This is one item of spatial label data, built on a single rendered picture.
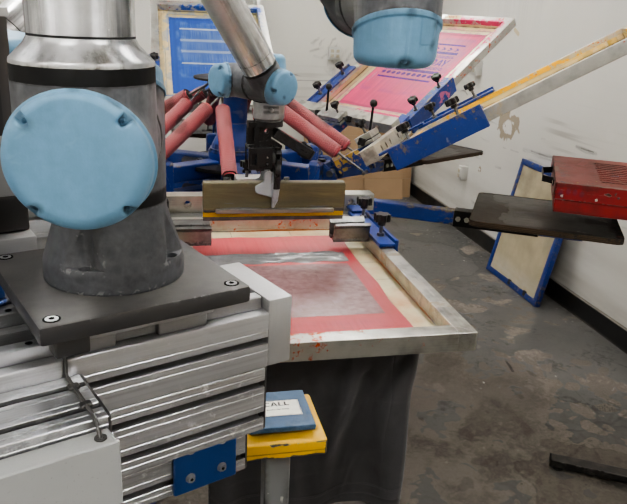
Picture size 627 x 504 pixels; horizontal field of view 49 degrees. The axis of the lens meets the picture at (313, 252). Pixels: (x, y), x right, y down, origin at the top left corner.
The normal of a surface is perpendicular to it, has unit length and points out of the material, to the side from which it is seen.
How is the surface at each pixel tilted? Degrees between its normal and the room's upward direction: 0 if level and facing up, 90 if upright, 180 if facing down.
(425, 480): 0
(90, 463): 90
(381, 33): 92
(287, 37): 90
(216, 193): 89
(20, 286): 0
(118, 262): 72
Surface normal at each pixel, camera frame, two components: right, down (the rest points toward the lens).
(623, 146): -0.97, 0.03
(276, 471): 0.22, 0.33
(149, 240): 0.74, -0.04
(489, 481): 0.05, -0.94
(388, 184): 0.22, 0.04
